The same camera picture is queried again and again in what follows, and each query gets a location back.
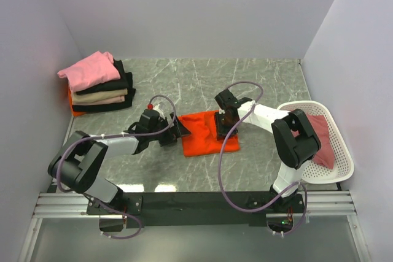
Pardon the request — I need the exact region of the orange t-shirt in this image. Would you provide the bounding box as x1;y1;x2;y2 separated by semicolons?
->
179;110;224;157
68;88;87;117

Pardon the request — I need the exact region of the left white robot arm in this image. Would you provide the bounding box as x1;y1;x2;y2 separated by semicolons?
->
47;109;191;214

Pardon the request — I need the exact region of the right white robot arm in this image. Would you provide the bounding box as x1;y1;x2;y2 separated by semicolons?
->
214;89;321;213

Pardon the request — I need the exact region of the folded beige t-shirt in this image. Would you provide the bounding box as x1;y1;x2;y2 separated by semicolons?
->
69;89;128;106

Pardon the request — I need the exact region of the folded pink t-shirt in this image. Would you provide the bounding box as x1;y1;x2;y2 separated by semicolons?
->
57;51;120;93

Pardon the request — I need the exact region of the folded orange t-shirt bottom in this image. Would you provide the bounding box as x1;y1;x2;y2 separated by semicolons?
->
68;88;87;117

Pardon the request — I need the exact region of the dusty red t-shirt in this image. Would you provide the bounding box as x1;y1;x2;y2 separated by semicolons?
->
306;114;335;169

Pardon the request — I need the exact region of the white perforated laundry basket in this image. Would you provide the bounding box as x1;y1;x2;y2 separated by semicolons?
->
278;101;354;185

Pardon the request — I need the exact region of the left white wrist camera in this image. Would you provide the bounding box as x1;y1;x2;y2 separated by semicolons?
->
147;102;166;118

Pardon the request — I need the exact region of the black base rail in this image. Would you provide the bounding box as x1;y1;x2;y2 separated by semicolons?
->
87;191;305;231

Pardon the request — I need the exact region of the aluminium frame rail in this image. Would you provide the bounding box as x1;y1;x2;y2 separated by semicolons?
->
33;182;88;218

